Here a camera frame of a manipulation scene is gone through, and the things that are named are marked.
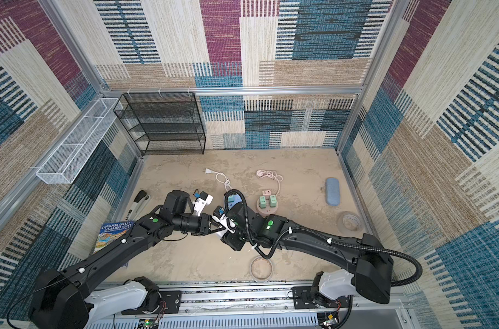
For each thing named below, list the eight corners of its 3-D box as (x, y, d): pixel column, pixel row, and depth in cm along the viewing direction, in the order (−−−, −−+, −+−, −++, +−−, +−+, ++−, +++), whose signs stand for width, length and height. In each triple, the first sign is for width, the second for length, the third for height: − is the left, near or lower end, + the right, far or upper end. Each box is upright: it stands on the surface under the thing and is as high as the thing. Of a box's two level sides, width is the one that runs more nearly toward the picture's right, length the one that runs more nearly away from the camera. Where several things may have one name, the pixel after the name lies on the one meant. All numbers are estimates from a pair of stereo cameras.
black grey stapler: (126, 221, 96) (121, 215, 92) (145, 195, 105) (140, 189, 101) (133, 223, 96) (128, 217, 92) (151, 197, 104) (147, 191, 100)
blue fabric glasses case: (326, 204, 101) (327, 201, 98) (325, 180, 110) (327, 176, 107) (338, 207, 100) (341, 203, 97) (337, 182, 109) (339, 178, 106)
